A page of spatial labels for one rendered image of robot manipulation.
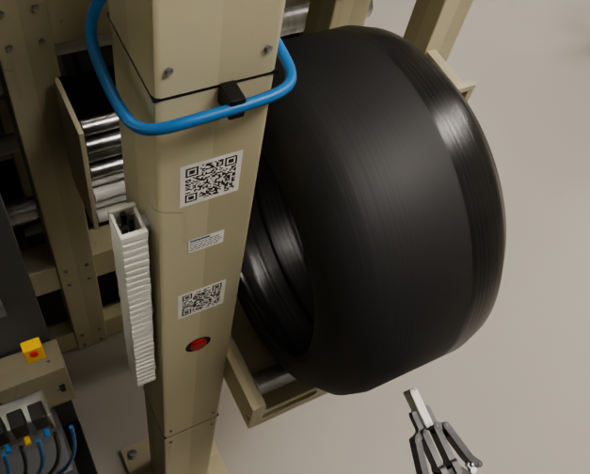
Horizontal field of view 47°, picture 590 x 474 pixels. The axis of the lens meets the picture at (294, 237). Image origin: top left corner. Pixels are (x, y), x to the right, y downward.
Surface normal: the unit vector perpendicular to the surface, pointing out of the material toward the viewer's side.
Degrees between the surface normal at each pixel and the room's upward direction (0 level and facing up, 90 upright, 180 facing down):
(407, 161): 22
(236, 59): 90
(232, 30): 90
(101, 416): 0
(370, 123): 11
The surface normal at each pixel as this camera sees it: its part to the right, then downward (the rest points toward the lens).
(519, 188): 0.15, -0.55
